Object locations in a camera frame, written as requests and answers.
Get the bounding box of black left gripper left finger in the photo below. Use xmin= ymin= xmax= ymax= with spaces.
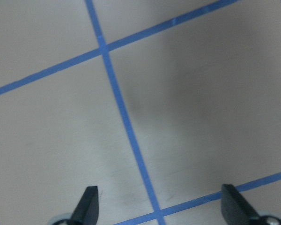
xmin=70 ymin=186 xmax=99 ymax=225

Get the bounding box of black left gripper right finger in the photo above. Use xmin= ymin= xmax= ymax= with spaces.
xmin=221 ymin=184 xmax=264 ymax=225

